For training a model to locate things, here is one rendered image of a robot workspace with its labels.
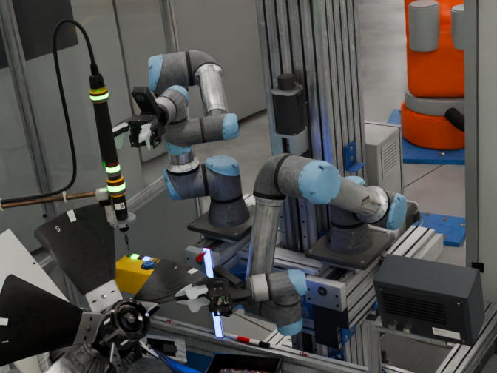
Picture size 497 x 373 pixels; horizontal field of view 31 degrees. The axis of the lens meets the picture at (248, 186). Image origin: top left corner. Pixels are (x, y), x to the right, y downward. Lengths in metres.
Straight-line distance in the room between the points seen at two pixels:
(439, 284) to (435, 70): 3.80
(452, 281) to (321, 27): 0.97
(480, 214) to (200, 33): 3.23
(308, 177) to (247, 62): 4.58
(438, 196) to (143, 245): 2.47
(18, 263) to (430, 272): 1.15
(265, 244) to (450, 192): 3.23
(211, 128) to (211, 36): 4.08
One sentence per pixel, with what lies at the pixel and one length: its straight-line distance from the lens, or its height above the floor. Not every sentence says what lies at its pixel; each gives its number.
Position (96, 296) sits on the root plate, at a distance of 2.43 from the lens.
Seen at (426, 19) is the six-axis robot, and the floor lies 0.95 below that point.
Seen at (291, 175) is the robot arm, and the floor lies 1.47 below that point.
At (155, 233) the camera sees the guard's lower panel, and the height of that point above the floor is 0.80.
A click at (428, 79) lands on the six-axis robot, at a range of 6.07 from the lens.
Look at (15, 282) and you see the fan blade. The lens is 2.25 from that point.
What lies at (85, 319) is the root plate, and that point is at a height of 1.25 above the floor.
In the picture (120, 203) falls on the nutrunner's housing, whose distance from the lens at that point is 2.30.
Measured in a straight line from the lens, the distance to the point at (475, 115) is 3.75.
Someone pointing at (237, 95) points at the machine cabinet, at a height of 0.26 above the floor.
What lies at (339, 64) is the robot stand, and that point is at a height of 1.58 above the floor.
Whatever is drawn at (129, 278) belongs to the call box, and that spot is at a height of 1.04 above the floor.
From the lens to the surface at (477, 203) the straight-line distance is 3.93.
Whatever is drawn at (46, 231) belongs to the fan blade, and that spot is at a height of 1.41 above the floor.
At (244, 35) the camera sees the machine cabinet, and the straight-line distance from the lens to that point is 6.87.
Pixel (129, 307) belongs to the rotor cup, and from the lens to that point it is 2.37.
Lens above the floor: 2.47
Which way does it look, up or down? 25 degrees down
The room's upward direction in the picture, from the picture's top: 7 degrees counter-clockwise
